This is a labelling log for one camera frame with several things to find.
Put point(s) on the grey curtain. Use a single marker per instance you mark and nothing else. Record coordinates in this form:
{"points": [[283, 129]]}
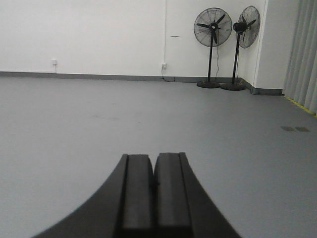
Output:
{"points": [[301, 77]]}

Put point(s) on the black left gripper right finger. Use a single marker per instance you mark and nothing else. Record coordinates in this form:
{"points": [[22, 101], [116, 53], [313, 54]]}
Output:
{"points": [[183, 209]]}

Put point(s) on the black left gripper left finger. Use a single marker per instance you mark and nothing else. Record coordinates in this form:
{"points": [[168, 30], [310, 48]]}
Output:
{"points": [[121, 208]]}

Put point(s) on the black pedestal fan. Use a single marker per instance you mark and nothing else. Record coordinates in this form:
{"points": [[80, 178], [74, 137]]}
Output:
{"points": [[247, 28], [212, 28]]}

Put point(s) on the black pedestal fan right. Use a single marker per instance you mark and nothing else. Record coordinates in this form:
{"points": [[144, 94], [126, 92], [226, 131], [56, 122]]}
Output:
{"points": [[247, 28]]}

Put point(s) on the black pedestal fan left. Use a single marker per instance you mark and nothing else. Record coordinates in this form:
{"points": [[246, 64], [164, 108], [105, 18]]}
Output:
{"points": [[212, 28]]}

